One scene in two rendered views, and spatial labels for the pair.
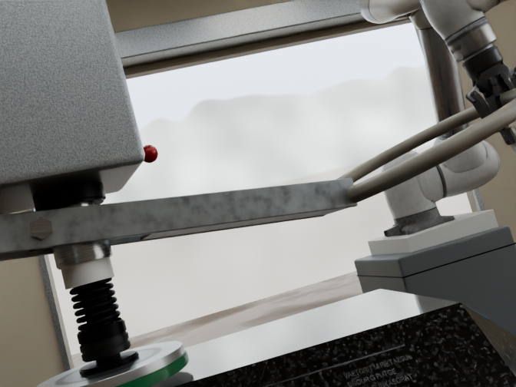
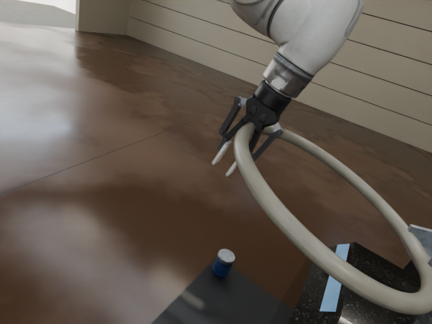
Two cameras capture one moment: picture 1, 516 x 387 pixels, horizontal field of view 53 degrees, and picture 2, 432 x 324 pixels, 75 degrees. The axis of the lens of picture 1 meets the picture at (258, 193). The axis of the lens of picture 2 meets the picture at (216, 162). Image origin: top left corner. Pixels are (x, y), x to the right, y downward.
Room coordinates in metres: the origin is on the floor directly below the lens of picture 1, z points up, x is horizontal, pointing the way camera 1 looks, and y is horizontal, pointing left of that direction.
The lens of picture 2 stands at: (1.64, -0.28, 1.32)
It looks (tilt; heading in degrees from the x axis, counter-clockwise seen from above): 27 degrees down; 211
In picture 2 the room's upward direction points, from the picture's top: 17 degrees clockwise
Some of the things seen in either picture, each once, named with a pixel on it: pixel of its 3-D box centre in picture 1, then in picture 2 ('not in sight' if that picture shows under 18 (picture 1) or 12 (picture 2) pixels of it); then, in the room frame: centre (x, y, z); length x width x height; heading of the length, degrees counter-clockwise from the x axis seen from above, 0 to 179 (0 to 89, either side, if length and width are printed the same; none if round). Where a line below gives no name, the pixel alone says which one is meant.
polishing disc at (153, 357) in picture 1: (110, 368); not in sight; (0.76, 0.27, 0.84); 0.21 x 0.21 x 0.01
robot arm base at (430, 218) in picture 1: (412, 222); not in sight; (1.82, -0.49, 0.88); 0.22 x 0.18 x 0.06; 104
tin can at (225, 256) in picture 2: not in sight; (223, 263); (0.49, -0.70, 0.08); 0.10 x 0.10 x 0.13
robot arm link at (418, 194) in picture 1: (408, 182); not in sight; (1.82, -0.52, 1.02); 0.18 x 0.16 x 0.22; 87
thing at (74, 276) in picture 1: (87, 271); not in sight; (0.76, 0.27, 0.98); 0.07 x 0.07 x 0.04
